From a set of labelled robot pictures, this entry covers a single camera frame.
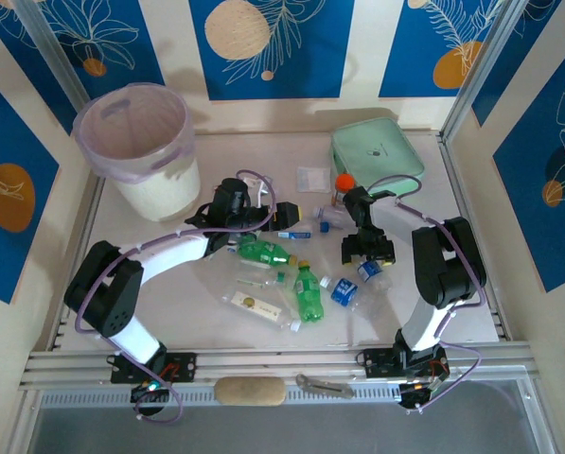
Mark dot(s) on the clear unlabelled bottle white cap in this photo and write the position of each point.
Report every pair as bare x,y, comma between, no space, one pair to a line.
329,216

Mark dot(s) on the blue label bottle white cap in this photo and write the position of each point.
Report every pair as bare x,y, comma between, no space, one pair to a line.
343,289

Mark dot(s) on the green plastic bottle yellow cap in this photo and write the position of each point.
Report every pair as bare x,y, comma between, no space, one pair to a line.
308,295
263,252

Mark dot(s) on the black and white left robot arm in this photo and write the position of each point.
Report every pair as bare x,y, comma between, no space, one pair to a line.
116,293

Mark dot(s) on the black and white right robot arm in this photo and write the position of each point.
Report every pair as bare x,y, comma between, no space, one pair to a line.
447,269

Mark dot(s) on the white ribbed waste bin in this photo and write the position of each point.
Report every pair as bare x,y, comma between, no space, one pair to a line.
168,189

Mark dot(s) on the purple plastic bin liner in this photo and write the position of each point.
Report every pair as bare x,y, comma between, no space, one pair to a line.
121,127

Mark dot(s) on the clear flat bottle blue cap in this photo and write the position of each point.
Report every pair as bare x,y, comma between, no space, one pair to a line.
294,234

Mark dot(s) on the clear face mask packet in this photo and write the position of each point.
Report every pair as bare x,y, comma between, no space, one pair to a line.
312,179

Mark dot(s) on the orange lid jar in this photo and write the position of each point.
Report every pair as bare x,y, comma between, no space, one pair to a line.
342,182

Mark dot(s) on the green plastic container lid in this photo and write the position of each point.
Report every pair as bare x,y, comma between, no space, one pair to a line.
381,151

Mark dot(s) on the clear bottle green cap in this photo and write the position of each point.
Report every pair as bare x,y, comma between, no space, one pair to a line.
258,283

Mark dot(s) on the clear bottle white logo label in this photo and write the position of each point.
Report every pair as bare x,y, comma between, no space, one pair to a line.
258,306

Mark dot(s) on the beige oblong pad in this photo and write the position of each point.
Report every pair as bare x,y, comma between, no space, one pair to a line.
250,391

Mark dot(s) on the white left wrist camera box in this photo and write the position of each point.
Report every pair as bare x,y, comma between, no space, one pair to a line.
262,191

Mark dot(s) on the aluminium table side rail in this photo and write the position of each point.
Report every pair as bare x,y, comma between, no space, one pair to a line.
453,165
89,213

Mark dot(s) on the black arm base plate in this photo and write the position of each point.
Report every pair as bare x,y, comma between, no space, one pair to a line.
182,366
376,364

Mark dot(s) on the flat metal bracket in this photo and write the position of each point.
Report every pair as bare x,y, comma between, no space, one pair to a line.
324,385

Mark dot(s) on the aluminium frame rail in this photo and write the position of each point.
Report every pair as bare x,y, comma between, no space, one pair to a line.
272,364

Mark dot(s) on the blue floral wall poster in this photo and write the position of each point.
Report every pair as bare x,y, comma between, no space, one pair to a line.
310,57
537,52
121,47
547,213
7,236
31,71
414,57

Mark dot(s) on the aluminium frame post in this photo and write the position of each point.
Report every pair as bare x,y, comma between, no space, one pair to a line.
53,47
492,47

